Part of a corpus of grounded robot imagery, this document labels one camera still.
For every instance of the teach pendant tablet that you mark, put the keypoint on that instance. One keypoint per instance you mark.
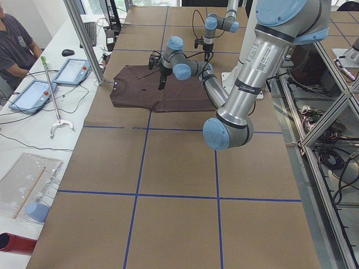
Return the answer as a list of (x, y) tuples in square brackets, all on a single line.
[(73, 72), (33, 97)]

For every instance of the near teach pendant tablet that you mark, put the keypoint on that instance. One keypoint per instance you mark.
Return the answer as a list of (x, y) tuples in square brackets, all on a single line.
[(33, 97)]

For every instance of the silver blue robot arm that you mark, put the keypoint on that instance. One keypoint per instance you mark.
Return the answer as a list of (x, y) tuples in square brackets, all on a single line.
[(214, 22), (280, 24)]

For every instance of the blue plastic cup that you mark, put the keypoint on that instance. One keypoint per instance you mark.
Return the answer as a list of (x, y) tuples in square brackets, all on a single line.
[(37, 211)]

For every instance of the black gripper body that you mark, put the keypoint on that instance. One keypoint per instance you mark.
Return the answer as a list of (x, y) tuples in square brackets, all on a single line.
[(206, 50), (164, 72)]

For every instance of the black computer mouse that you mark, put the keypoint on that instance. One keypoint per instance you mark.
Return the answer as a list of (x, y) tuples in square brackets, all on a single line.
[(67, 52)]

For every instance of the aluminium frame post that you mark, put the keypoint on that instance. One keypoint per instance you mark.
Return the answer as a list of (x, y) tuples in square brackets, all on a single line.
[(77, 22)]

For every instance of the black keyboard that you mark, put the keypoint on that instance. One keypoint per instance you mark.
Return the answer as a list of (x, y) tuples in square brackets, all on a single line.
[(90, 29)]

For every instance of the reacher grabber stick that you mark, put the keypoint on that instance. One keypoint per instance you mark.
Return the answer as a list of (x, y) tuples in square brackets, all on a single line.
[(60, 122)]

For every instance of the red cylinder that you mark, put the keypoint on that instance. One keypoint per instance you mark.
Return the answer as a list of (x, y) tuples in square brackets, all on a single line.
[(16, 244)]

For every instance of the far teach pendant tablet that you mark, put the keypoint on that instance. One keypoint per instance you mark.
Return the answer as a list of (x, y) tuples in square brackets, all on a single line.
[(73, 72)]

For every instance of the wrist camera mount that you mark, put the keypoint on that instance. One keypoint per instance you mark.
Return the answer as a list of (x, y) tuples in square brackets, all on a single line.
[(198, 42), (154, 59)]

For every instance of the brown t-shirt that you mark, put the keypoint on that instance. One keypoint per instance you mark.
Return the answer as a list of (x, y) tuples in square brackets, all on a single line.
[(137, 86)]

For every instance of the wooden stick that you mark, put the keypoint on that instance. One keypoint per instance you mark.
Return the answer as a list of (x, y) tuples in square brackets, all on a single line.
[(15, 215)]

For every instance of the seated person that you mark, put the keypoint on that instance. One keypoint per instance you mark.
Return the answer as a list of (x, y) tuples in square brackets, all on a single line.
[(19, 51)]

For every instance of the clear plastic bag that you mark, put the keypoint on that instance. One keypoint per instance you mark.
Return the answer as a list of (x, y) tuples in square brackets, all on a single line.
[(18, 180)]

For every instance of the black box with label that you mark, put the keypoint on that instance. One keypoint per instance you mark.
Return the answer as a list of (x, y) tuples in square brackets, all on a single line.
[(110, 39)]

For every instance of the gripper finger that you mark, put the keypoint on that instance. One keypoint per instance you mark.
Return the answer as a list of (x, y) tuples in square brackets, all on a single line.
[(206, 56), (162, 82)]

